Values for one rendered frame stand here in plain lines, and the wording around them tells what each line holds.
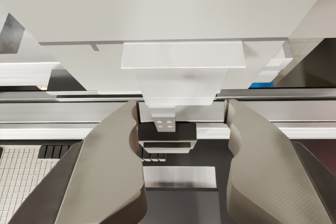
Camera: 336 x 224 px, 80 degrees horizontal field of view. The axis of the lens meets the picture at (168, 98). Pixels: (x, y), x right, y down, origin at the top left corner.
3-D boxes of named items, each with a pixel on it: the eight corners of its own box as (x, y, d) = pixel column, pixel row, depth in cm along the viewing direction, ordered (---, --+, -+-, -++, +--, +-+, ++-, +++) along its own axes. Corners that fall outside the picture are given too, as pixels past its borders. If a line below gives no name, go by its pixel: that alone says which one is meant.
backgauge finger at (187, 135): (206, 92, 27) (209, 129, 25) (192, 133, 51) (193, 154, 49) (117, 93, 27) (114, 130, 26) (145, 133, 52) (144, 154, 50)
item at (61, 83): (218, 66, 24) (220, 90, 23) (214, 78, 26) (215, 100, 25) (51, 69, 24) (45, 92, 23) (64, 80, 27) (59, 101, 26)
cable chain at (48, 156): (165, 145, 59) (165, 159, 57) (166, 148, 64) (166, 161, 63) (40, 145, 60) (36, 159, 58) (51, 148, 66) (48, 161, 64)
